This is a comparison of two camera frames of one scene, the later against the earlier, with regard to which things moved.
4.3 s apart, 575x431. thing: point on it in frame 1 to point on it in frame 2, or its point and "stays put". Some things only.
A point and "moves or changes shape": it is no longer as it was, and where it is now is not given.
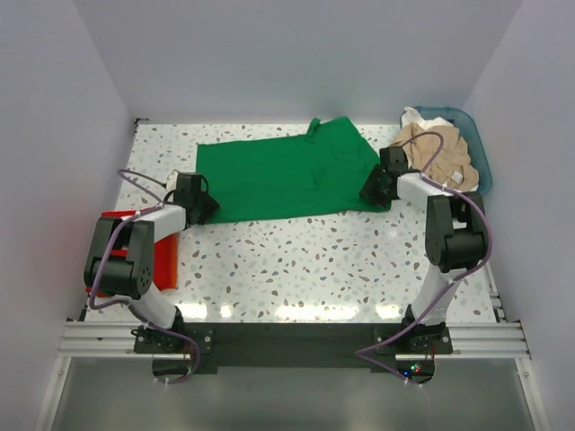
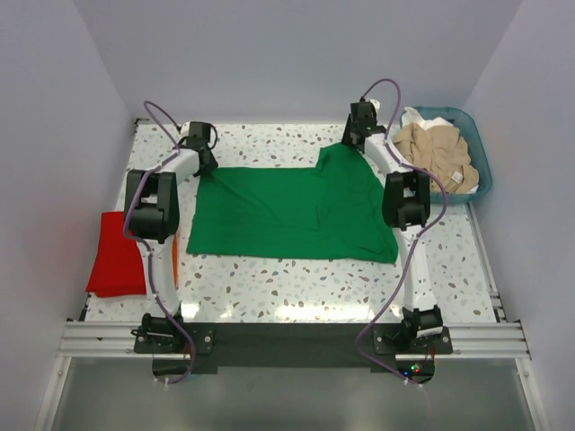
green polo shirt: x=322 y=171 moves or changes shape
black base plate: x=296 y=344 stays put
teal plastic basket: x=471 y=136 stays put
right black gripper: x=367 y=189 to x=346 y=136
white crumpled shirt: x=411 y=116 stays put
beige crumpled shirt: x=452 y=166 stays put
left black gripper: x=210 y=207 to x=212 y=164
